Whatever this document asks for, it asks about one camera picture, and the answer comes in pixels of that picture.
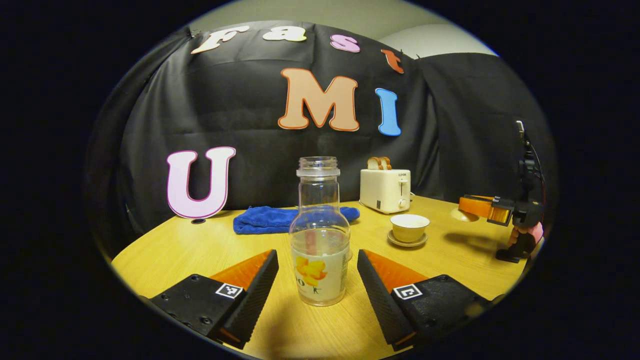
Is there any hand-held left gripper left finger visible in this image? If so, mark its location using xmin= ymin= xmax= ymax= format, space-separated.
xmin=149 ymin=249 xmax=280 ymax=350

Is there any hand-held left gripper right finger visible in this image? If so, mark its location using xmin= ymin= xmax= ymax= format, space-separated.
xmin=356 ymin=248 xmax=494 ymax=352

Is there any cream teacup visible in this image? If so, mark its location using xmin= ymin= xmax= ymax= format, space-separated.
xmin=390 ymin=214 xmax=431 ymax=244

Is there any clear water bottle flower label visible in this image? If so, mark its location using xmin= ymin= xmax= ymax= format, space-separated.
xmin=289 ymin=156 xmax=351 ymax=307

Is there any cream saucer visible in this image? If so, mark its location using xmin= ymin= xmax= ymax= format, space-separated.
xmin=387 ymin=230 xmax=429 ymax=248

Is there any black backdrop cloth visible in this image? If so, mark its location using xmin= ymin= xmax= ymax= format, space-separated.
xmin=85 ymin=20 xmax=560 ymax=261

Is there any blue towel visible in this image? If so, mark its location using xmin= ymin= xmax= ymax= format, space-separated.
xmin=233 ymin=205 xmax=361 ymax=235

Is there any white toaster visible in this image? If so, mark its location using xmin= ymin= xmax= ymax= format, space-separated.
xmin=359 ymin=168 xmax=412 ymax=215

